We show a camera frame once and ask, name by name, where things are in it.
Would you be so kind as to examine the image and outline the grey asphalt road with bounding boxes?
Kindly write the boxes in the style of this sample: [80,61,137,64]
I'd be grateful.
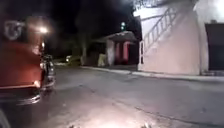
[0,64,224,128]

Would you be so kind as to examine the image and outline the small building with red columns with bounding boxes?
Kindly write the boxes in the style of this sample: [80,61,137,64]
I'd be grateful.
[91,30,140,67]

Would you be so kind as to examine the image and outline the pale kerbside pavement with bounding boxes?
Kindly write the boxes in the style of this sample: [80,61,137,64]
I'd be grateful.
[79,65,224,83]

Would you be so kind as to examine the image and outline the white building with outside staircase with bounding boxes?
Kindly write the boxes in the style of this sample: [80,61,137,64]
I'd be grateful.
[132,0,224,77]

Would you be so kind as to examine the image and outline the red vehicle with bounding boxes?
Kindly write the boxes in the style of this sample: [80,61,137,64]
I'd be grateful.
[0,15,57,108]

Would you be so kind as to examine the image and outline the tree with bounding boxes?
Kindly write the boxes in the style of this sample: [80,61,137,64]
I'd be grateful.
[71,6,101,67]

